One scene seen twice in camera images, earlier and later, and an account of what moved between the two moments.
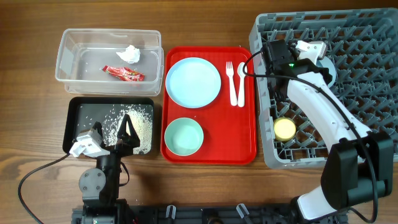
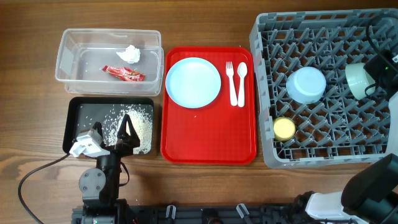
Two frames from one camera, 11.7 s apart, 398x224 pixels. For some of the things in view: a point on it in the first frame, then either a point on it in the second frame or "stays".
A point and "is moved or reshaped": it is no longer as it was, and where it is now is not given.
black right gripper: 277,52 -> 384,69
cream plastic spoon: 241,98 stays
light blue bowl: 325,62 is moved or reshaped
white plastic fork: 230,73 stays
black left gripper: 130,141 stays
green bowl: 183,136 -> 359,79
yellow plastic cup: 284,129 stays
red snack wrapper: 124,73 stays
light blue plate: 193,83 stays
